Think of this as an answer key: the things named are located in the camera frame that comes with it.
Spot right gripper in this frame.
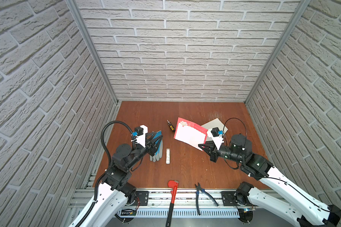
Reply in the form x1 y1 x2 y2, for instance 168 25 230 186
199 141 244 166

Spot pink white letter card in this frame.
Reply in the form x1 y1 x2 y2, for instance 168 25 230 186
174 117 207 150

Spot cream envelope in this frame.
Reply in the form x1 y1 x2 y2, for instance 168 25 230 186
202 118 228 132

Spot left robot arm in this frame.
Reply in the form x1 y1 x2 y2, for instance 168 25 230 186
68 131 163 227

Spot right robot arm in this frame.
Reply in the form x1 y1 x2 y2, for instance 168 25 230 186
199 131 341 227

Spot blue grey work glove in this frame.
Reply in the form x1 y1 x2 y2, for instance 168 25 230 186
150 131 163 162

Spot white glue stick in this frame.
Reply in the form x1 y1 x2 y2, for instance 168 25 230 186
166 148 171 164

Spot black yellow stubby screwdriver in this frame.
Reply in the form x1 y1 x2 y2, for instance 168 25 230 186
167 120 176 132

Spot red pipe wrench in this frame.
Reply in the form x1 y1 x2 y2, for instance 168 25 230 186
165 180 179 227

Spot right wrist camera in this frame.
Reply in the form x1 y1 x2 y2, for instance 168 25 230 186
210 127 224 150

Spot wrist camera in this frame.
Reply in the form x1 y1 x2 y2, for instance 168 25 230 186
132 125 148 148
210 127 224 150

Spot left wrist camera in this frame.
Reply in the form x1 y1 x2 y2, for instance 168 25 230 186
132 125 148 148

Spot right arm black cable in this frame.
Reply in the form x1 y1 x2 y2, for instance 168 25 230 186
221 117 332 213

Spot blue handled pliers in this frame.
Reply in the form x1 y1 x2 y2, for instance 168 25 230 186
194 183 219 216

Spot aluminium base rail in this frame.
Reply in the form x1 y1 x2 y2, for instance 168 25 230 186
63 181 310 227

